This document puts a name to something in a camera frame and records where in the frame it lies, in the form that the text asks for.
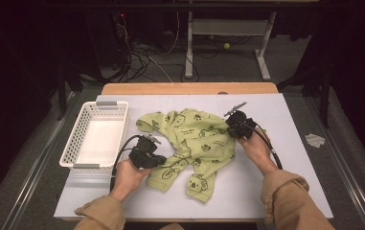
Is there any white plastic basket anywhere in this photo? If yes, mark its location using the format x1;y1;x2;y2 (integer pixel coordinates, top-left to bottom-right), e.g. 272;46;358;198
58;101;129;170

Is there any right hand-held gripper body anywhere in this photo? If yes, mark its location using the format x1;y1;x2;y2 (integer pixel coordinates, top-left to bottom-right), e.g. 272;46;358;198
223;102;257;140

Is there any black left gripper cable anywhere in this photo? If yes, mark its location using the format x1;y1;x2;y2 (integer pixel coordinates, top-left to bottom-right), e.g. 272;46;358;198
109;133;143;193

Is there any white desk frame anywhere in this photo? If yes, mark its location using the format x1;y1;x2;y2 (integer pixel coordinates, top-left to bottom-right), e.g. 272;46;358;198
184;11;278;81

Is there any metal floor rail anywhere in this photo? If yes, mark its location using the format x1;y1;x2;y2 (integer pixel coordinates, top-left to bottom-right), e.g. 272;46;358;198
304;95;365;230
0;92;76;230

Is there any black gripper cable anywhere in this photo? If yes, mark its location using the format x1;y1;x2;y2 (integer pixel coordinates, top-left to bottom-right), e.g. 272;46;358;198
243;121;284;171
109;133;143;193

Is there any white board sheet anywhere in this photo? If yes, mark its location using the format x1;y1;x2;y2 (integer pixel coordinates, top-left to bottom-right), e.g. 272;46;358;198
54;93;334;221

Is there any crumpled white paper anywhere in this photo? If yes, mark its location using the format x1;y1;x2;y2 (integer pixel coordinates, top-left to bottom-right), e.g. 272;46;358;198
304;133;327;149

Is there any tangle of floor cables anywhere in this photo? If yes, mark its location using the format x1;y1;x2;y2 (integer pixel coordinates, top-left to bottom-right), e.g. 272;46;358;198
111;12;200;83

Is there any person's left hand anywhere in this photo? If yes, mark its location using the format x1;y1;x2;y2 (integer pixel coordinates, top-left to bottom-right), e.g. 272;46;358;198
108;158;153;202

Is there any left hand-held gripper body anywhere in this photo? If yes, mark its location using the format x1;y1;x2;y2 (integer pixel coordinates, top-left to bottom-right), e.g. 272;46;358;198
128;133;162;170

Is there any person's tan trouser leg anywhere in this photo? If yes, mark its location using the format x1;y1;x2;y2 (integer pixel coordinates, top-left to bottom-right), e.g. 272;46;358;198
159;222;184;230

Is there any black stand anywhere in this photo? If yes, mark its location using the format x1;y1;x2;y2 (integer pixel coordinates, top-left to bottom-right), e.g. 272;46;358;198
57;63;83;122
277;63;332;129

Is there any person's right hand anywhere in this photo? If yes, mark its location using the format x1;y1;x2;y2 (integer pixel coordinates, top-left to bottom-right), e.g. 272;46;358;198
237;128;282;176

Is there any green printed baby romper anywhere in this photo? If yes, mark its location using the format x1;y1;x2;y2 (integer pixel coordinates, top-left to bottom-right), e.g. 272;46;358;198
135;108;237;204

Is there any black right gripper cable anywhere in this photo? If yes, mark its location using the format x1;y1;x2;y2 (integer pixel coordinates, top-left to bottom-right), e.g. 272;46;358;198
243;121;284;171

